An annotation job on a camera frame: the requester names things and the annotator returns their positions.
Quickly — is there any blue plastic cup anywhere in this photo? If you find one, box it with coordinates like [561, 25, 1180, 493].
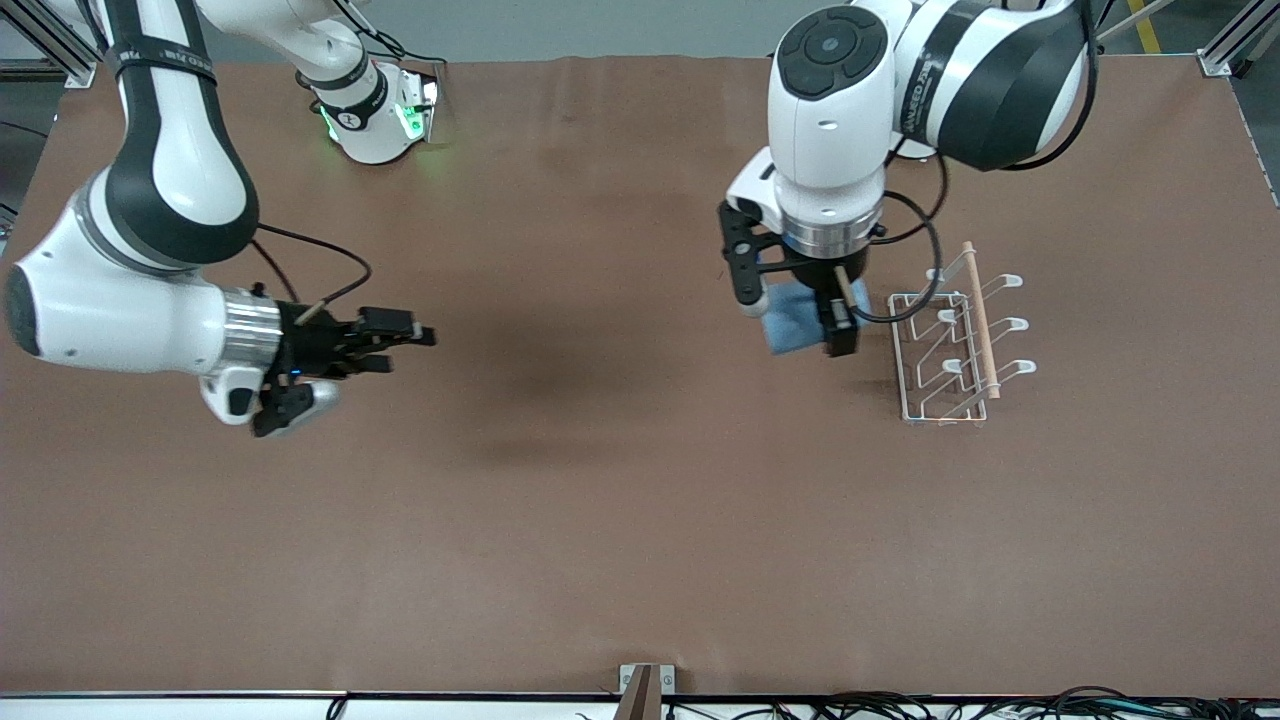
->
[760, 280, 873, 356]

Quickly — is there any brown table cover sheet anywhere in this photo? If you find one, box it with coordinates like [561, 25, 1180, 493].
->
[0, 55, 1280, 698]

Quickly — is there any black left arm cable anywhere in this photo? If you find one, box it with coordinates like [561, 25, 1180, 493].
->
[855, 0, 1101, 326]

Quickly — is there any white wire cup holder rack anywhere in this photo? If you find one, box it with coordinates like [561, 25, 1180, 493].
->
[888, 240, 1038, 428]

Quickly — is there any black right arm base cable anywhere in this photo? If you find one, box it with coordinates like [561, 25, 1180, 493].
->
[330, 0, 446, 66]

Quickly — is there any aluminium frame extrusion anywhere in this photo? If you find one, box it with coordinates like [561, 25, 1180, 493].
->
[1197, 0, 1280, 79]
[0, 0, 101, 89]

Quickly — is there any black cable bundle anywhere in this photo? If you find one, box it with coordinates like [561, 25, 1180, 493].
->
[575, 686, 1280, 720]

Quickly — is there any metal bracket with brown post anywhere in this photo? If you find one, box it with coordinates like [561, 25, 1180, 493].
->
[615, 663, 677, 720]

